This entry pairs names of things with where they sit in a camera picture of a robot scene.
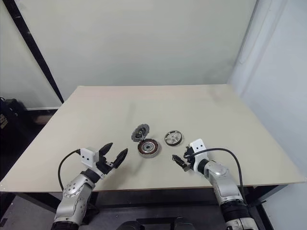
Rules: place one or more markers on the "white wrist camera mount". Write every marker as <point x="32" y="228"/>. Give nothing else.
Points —
<point x="197" y="145"/>
<point x="87" y="154"/>

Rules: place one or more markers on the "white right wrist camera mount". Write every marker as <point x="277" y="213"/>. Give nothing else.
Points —
<point x="197" y="145"/>

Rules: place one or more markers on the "black diagonal frame bar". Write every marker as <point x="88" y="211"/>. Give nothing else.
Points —
<point x="34" y="50"/>

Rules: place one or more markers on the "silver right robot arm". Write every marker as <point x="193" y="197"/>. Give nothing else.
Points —
<point x="223" y="182"/>

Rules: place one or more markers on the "grey metal rotor housing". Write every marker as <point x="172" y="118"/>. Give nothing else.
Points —
<point x="139" y="133"/>

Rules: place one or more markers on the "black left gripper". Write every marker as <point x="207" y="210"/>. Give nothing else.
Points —
<point x="104" y="166"/>

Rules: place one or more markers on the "black table frame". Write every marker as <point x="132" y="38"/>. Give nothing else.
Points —
<point x="168" y="195"/>

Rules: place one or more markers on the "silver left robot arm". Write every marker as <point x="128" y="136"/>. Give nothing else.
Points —
<point x="72" y="189"/>

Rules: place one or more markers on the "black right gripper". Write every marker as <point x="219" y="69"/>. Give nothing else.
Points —
<point x="189" y="160"/>

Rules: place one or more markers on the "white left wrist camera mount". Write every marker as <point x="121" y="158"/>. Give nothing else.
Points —
<point x="87" y="154"/>

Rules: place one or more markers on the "motor stator with copper windings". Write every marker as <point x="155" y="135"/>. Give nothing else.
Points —
<point x="148" y="147"/>

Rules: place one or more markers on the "black bag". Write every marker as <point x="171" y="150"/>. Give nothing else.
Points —
<point x="12" y="112"/>

